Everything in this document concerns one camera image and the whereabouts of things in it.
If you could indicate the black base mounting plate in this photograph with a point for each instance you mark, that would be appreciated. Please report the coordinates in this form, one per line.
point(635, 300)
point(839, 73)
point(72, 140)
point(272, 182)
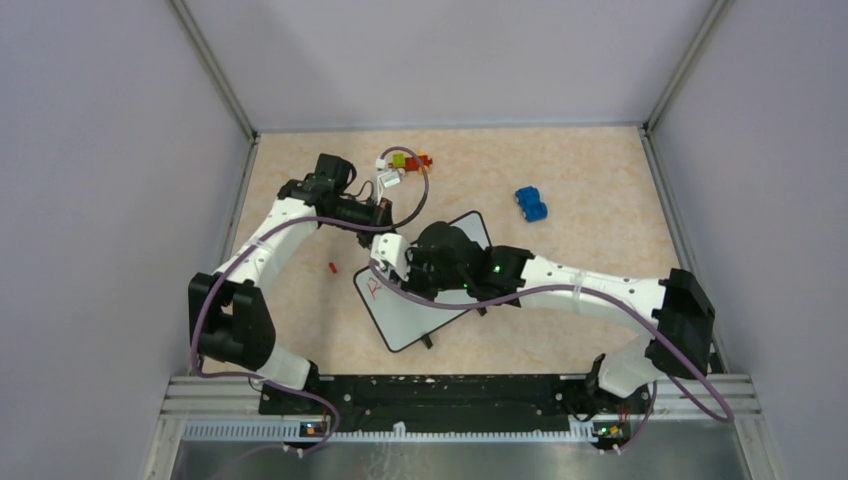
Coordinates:
point(548, 393)

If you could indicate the grey slotted cable duct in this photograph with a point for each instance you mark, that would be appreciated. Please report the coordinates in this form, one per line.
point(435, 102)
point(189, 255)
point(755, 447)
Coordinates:
point(286, 431)

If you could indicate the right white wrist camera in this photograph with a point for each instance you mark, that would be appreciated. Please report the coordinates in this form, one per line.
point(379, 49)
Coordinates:
point(389, 252)

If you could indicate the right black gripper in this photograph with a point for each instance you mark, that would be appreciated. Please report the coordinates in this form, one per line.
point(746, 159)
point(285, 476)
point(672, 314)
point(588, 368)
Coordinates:
point(415, 255)

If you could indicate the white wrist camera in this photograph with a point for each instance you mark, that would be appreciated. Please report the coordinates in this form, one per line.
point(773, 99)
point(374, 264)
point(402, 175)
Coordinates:
point(385, 177)
point(389, 252)

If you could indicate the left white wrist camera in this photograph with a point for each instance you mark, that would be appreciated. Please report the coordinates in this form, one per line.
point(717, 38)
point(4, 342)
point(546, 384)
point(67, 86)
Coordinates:
point(385, 177)

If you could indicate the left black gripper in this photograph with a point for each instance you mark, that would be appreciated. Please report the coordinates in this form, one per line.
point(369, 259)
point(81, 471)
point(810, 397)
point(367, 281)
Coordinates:
point(381, 215)

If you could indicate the red green toy train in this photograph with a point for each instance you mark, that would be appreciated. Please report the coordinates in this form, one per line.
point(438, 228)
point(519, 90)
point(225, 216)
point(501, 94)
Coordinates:
point(408, 163)

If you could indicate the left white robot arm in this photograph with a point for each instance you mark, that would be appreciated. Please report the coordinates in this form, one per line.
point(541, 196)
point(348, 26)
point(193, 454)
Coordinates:
point(230, 321)

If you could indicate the small whiteboard with stand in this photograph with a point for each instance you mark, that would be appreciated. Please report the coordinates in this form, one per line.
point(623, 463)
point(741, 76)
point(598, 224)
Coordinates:
point(400, 322)

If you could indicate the blue toy car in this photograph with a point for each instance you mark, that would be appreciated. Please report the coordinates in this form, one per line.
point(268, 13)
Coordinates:
point(530, 203)

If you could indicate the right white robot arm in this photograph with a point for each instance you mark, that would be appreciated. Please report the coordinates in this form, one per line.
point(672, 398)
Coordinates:
point(671, 316)

